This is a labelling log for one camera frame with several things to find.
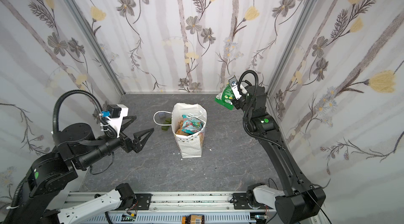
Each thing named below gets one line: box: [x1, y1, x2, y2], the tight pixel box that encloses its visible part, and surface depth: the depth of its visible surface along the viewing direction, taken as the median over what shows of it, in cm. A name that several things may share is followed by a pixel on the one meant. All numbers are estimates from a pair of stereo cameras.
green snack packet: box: [214, 83, 236, 111], surface depth 71 cm
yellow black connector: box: [181, 214, 205, 224], surface depth 68 cm
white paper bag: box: [153, 103, 208, 159], surface depth 80 cm
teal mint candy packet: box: [180, 114, 204, 135], surface depth 86 cm
